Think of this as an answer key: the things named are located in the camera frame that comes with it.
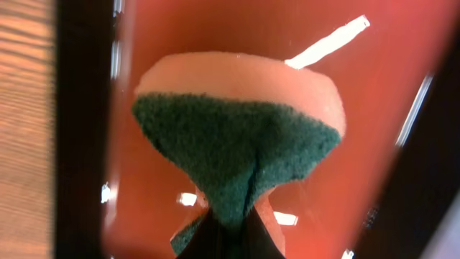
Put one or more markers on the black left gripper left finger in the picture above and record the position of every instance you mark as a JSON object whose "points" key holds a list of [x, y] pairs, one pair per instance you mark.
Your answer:
{"points": [[207, 242]]}

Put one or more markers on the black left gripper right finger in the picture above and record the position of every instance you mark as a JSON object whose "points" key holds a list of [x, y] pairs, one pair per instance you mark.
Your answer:
{"points": [[259, 243]]}

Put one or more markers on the black tray with red liquid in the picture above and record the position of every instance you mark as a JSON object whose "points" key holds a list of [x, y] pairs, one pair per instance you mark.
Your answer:
{"points": [[117, 197]]}

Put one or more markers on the pink and green sponge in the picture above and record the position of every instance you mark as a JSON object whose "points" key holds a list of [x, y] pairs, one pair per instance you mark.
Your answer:
{"points": [[239, 126]]}

